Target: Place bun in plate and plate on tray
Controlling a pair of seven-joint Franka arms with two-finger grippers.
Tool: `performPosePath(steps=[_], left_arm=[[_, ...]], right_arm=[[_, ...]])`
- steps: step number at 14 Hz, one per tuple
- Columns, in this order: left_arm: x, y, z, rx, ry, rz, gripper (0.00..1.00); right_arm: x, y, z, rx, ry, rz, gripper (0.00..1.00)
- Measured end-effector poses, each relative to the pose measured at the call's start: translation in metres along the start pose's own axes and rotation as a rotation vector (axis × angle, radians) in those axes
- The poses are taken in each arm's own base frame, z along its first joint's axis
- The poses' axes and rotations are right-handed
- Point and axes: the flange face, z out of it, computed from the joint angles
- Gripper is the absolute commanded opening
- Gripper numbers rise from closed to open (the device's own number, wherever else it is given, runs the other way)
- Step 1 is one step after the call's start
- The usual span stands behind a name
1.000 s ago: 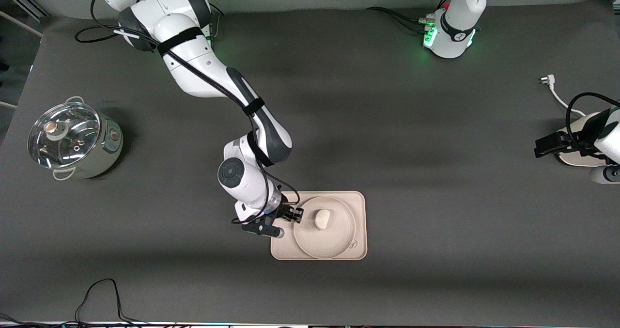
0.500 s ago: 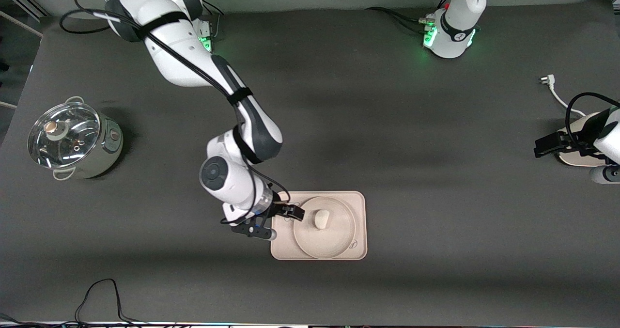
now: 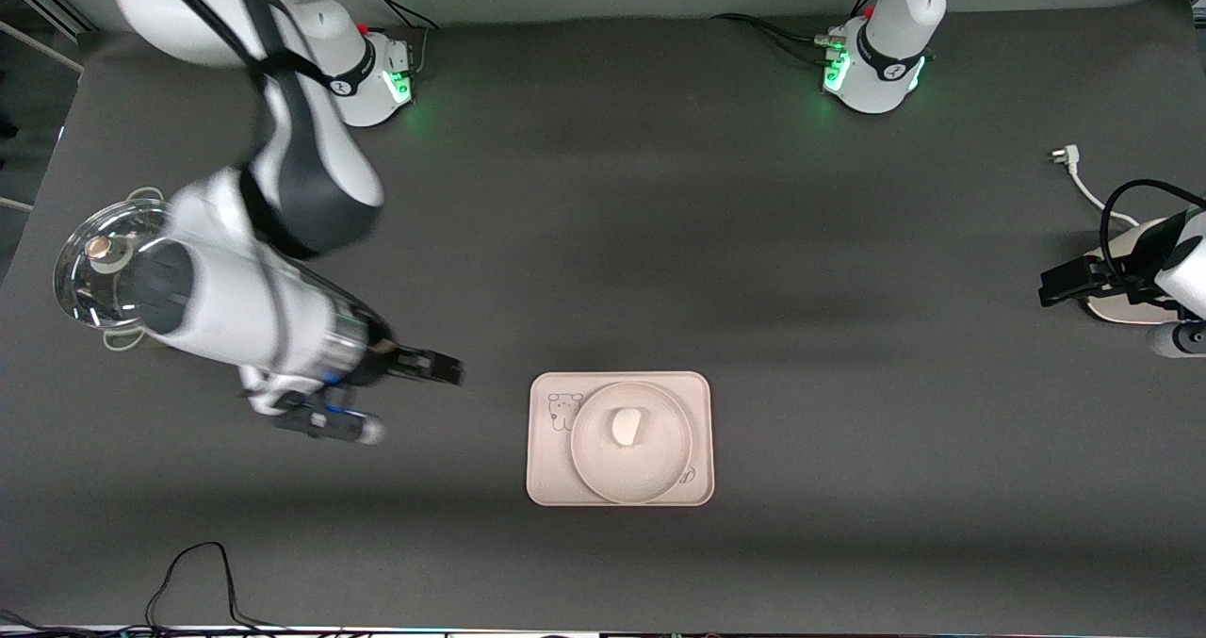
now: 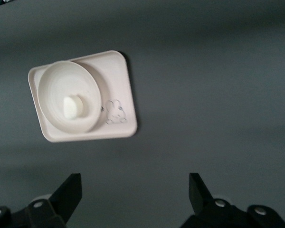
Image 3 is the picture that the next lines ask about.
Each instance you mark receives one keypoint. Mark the cream toaster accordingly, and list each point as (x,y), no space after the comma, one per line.
(1121,310)

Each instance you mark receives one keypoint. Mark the glass pot lid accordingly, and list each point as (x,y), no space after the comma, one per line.
(85,280)

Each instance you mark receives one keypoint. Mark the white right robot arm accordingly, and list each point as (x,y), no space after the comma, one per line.
(226,308)

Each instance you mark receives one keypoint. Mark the beige round plate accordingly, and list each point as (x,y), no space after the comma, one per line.
(603,468)

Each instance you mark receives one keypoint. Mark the white bun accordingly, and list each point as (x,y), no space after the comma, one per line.
(627,428)

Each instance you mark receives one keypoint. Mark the beige rabbit print tray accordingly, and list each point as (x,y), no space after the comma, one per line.
(546,478)

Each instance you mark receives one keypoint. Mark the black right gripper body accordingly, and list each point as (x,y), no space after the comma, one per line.
(393,360)

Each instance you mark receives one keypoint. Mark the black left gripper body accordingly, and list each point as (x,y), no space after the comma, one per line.
(1117,278)

